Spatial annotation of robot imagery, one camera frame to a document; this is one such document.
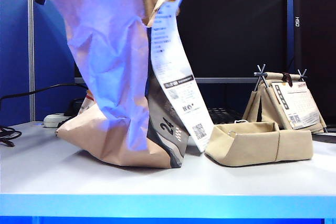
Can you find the brown printed paper bag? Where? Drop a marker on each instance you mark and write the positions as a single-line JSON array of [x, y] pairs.
[[113, 51]]

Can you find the long white printed receipt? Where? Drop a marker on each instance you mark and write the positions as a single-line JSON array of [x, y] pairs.
[[178, 90]]

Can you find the blue office partition panel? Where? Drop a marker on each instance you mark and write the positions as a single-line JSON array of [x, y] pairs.
[[290, 37], [52, 51], [13, 51]]

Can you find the black power plug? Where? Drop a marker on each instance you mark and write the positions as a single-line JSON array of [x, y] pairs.
[[74, 106]]

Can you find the white power strip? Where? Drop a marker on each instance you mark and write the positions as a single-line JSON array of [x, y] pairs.
[[53, 120]]

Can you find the large black monitor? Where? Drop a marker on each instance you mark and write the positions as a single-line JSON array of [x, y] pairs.
[[236, 24]]

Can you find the black keyboard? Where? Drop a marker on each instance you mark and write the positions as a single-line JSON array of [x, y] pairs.
[[225, 116]]

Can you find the beige fabric tray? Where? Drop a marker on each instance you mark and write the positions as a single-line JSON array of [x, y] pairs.
[[249, 145]]

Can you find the beige fabric tent organizer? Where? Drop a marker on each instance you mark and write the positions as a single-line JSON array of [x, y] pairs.
[[271, 111]]

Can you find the white desk calendar card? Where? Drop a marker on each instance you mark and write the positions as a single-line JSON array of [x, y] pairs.
[[296, 103]]

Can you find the black HSD monitor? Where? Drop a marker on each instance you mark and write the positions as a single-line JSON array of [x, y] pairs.
[[320, 37]]

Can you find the black monitor stand base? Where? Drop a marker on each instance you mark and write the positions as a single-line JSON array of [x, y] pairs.
[[325, 138]]

